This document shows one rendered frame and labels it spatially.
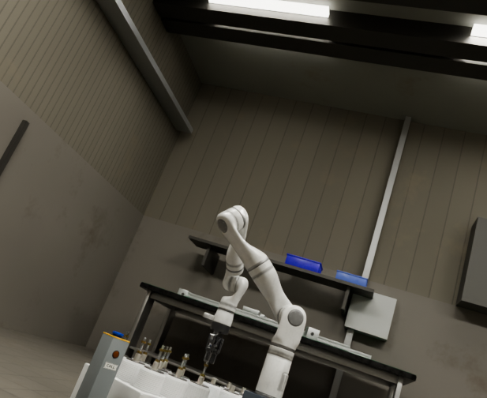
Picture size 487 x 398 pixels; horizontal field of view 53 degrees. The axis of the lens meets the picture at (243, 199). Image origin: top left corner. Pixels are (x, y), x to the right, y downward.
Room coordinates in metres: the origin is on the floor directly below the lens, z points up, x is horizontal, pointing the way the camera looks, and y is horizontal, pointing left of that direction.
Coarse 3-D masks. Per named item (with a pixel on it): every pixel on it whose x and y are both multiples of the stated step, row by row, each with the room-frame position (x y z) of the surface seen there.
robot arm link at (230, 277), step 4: (228, 272) 1.93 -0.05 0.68; (232, 272) 1.91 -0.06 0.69; (236, 272) 1.91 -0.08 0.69; (240, 272) 1.92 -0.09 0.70; (224, 276) 1.97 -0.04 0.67; (228, 276) 1.95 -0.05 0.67; (232, 276) 1.98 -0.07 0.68; (236, 276) 1.98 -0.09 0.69; (224, 280) 1.97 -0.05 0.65; (228, 280) 1.97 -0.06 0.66; (232, 280) 1.97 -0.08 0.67; (236, 280) 1.96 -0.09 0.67; (224, 284) 1.98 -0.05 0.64; (228, 284) 1.98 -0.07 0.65; (232, 284) 1.97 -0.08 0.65; (224, 288) 2.01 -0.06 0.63; (228, 288) 1.99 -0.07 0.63; (232, 288) 1.98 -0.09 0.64
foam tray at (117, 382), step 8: (80, 376) 2.02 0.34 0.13; (80, 384) 2.00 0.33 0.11; (112, 384) 1.86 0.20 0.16; (120, 384) 1.83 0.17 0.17; (128, 384) 1.83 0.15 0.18; (72, 392) 2.02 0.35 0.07; (112, 392) 1.84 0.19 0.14; (120, 392) 1.81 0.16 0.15; (128, 392) 1.78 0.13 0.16; (136, 392) 1.75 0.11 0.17; (144, 392) 1.76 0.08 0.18
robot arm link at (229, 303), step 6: (240, 276) 1.98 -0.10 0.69; (240, 282) 1.96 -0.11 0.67; (246, 282) 1.97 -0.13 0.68; (234, 288) 1.97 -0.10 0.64; (240, 288) 1.95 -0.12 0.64; (246, 288) 1.98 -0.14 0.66; (234, 294) 1.96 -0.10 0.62; (240, 294) 1.97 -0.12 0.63; (222, 300) 1.98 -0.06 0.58; (228, 300) 1.97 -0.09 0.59; (234, 300) 1.97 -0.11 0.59; (222, 306) 1.97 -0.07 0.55; (228, 306) 1.96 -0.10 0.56; (234, 306) 1.98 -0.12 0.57
